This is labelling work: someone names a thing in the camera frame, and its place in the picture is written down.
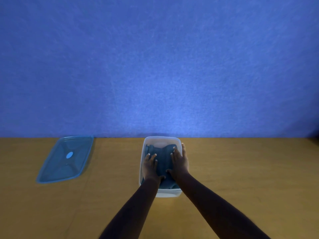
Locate person's left hand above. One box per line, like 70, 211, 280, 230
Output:
142, 153, 166, 184

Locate person's right hand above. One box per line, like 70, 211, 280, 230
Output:
166, 143, 190, 179

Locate dark blue cloth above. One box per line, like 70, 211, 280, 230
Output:
141, 144, 181, 190

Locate person's right forearm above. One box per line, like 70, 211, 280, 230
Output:
174, 172, 271, 239

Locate person's left forearm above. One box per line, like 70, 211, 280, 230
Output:
99, 178, 162, 239

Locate clear plastic container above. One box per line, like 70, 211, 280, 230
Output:
139, 136, 184, 198

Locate blue translucent container lid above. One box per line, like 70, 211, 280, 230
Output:
36, 136, 94, 184

